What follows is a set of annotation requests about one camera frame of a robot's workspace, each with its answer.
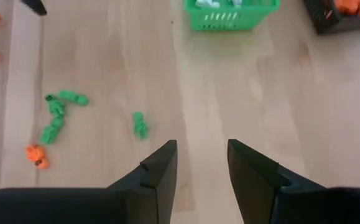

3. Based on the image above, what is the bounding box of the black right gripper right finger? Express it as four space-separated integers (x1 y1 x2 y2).
228 139 326 224

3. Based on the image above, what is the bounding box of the green foam Halloween toy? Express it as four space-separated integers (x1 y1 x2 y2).
57 89 90 106
39 116 66 146
44 93 68 118
132 111 150 141

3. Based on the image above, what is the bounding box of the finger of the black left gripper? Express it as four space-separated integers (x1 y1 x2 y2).
19 0 48 17

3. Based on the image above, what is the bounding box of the green plastic basket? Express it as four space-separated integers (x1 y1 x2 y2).
183 0 282 32

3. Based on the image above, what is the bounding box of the black plastic basket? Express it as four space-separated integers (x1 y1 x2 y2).
302 0 360 35

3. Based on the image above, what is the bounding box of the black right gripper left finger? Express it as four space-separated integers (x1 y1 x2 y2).
106 139 178 224

